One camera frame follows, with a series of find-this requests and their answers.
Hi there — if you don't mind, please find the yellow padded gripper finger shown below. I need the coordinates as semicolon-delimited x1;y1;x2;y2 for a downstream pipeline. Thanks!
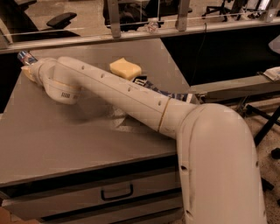
21;66;36;82

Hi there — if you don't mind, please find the grey metal rail frame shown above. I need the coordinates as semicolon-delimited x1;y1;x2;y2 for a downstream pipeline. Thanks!
0;0;280;53

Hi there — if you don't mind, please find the grey low bench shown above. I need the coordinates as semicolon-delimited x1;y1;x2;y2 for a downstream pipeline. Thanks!
189;75;280;103

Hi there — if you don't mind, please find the blue chip bag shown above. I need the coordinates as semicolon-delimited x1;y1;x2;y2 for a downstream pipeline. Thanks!
132;76;193;102

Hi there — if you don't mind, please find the grey drawer cabinet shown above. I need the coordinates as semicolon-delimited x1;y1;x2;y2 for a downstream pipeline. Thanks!
0;38;202;224

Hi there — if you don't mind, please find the black office chair left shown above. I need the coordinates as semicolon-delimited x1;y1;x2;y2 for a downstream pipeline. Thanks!
0;0;77;42

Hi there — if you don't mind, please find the yellow sponge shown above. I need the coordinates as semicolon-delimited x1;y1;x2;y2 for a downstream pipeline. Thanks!
109;58;142;81

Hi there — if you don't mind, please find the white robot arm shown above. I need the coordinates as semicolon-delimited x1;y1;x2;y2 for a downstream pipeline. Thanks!
22;57;267;224

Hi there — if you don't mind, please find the silver blue redbull can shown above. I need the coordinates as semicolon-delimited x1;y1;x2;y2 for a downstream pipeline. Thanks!
17;51;37;66

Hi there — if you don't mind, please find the black office chair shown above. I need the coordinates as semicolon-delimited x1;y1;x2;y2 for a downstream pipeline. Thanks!
201;0;280;22
117;0;180;32
0;0;77;42

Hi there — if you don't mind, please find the black office chair right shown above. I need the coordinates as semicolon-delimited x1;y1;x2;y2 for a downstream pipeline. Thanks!
201;0;280;22

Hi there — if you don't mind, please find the black office chair centre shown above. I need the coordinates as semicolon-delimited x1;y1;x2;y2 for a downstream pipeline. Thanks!
117;0;180;32

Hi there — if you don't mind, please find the black drawer handle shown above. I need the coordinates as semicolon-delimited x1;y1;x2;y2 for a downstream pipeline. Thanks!
101;184;134;201

